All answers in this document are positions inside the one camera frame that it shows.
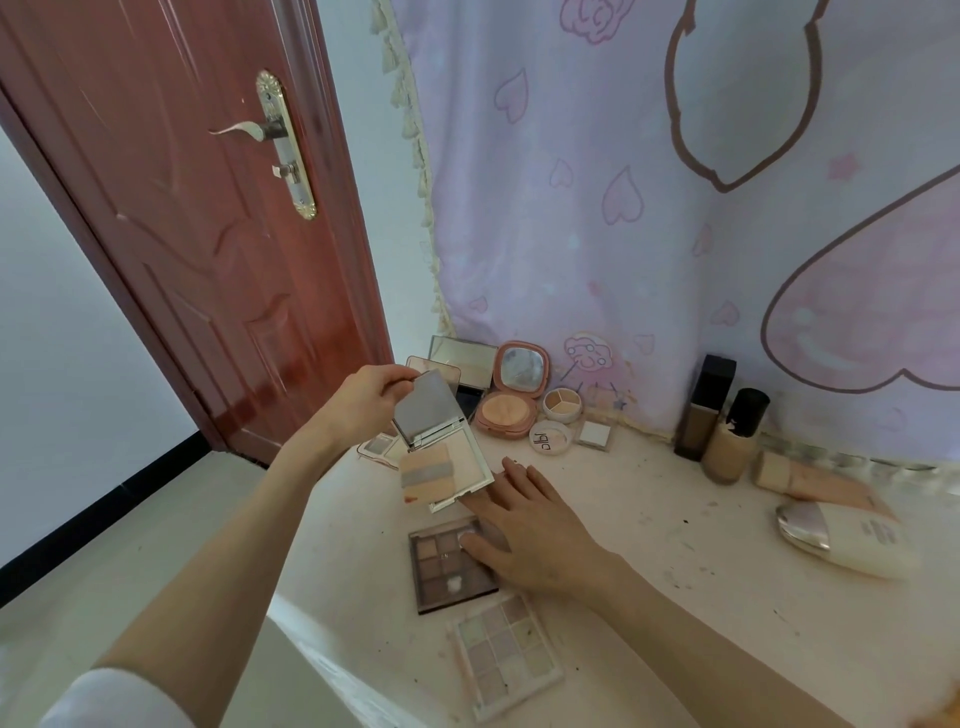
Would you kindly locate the person's right forearm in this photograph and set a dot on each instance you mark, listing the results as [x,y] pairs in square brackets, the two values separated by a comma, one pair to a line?
[720,652]

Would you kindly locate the square black-capped foundation bottle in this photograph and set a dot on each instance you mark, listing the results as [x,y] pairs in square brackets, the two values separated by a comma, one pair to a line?
[703,412]

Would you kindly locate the white bottle with silver cap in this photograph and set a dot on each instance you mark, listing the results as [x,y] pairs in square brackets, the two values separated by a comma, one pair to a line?
[847,536]

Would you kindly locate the round three-shade concealer pot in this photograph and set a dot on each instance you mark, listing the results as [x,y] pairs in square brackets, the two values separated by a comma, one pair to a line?
[562,403]

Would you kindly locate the person's left thumb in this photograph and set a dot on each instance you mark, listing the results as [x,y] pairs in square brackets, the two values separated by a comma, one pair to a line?
[397,390]

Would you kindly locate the pink open powder compact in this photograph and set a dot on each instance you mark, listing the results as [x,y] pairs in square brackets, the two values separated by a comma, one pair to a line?
[514,397]

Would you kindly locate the person's left hand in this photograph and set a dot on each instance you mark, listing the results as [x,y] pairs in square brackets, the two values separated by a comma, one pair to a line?
[360,405]

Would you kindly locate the black palette with mirror lid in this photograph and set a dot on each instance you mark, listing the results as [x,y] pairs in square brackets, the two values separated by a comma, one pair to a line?
[465,360]

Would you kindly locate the person's right hand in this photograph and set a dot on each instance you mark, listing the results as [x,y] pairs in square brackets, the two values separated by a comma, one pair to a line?
[547,532]

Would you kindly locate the person's right middle finger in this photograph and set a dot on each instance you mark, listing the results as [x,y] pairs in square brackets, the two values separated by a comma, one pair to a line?
[514,476]

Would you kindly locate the beige cosmetic tube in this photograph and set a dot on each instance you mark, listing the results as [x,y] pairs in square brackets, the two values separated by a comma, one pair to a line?
[817,486]

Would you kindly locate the pink flat blush palette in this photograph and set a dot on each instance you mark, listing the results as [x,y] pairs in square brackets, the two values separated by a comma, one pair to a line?
[442,369]

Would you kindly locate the white powder compact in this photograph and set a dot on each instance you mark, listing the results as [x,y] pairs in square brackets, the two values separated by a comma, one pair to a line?
[442,465]

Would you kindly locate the white round lid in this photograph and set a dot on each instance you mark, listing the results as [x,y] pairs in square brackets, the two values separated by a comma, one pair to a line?
[550,437]

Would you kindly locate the purple heart print curtain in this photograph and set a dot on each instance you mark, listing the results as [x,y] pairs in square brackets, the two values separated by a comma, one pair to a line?
[615,210]

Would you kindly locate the brown eyeshadow palette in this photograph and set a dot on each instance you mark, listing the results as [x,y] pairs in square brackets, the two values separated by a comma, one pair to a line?
[439,570]

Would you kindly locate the red-brown wooden door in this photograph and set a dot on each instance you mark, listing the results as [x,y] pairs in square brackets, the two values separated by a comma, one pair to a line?
[195,225]

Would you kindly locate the person's left forearm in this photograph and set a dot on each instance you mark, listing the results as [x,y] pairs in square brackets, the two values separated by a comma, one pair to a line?
[225,555]

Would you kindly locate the pale pastel eyeshadow palette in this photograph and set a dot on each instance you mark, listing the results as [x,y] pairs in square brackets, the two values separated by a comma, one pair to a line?
[506,652]

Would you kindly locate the white sleeve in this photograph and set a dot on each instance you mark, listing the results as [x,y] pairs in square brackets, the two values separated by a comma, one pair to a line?
[112,701]

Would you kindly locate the small clear blush palette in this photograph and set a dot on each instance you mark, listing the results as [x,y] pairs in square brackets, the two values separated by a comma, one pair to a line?
[381,448]

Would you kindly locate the small square clear eyeshadow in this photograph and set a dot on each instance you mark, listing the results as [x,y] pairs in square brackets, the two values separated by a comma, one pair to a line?
[596,435]

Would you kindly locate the person's right thumb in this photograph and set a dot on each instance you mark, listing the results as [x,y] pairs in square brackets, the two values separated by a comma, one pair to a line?
[481,553]

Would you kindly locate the round black-capped foundation bottle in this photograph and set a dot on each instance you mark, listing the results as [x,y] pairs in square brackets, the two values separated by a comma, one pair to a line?
[731,442]

